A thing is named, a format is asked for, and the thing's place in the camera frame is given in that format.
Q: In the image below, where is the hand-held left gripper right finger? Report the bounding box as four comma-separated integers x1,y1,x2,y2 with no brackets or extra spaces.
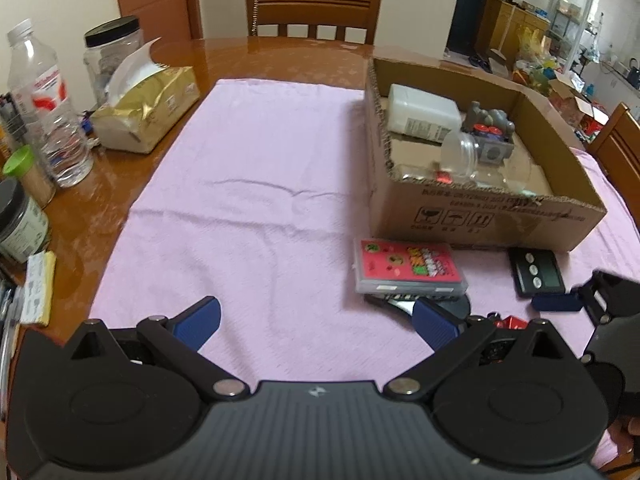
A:
382,297,581,401

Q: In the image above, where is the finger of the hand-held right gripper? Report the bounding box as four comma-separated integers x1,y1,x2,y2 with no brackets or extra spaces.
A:
531,270,640,327

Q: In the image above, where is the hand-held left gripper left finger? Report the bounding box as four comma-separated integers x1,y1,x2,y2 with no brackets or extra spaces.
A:
60,296,250,402

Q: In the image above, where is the red toy robot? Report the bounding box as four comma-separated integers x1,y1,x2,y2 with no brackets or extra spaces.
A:
487,312,528,330

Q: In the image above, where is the brown cardboard box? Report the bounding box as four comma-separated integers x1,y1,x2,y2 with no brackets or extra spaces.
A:
364,56,607,252

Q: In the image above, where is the black red cube toy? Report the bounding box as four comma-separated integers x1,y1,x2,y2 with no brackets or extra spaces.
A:
471,122,516,166

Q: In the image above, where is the clear plastic jar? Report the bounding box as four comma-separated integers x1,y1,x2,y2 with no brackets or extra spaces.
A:
440,130,533,193

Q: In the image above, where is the grey animal toy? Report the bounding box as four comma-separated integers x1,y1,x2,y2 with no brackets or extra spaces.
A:
465,101,516,133

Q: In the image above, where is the white plastic box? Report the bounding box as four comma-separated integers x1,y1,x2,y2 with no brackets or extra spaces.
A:
387,83,462,143

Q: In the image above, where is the black flat device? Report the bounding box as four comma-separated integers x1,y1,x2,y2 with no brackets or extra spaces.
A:
364,292,472,317

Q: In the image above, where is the black digital timer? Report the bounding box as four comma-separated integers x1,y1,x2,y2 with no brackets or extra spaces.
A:
509,247,566,295

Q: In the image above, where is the red card case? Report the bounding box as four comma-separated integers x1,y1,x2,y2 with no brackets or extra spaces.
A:
354,238,468,295

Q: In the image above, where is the pink towel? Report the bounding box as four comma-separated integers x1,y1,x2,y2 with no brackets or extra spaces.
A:
89,78,640,461

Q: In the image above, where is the small white paper box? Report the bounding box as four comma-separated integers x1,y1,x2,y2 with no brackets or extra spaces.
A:
22,252,57,328

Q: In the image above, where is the wooden chair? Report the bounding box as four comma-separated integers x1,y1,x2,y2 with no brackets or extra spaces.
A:
585,102,640,201
244,0,384,45

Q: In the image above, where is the dark jar black lid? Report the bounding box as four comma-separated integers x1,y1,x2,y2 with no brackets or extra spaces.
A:
0,177,51,263

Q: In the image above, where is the open cardboard carton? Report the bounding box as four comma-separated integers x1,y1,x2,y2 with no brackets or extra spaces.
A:
547,72,608,131

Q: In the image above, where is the gold tissue pack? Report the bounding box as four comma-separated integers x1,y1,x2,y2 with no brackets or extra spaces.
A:
90,37,201,154

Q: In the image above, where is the green lid container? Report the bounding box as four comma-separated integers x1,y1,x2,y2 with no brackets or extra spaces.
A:
2,146,56,208

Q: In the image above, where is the clear water bottle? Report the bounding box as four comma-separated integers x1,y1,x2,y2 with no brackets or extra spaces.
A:
6,19,95,188

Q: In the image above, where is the yellow plastic bag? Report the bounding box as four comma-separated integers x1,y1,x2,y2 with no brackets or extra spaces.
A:
515,25,551,61

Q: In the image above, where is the pen holder with pens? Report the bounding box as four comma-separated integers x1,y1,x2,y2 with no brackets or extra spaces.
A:
0,92,26,156

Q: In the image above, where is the clear jar black lid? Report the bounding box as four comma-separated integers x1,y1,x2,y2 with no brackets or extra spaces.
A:
83,16,143,106

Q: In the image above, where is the wooden cabinet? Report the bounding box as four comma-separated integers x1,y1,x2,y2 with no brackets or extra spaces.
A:
482,0,551,61

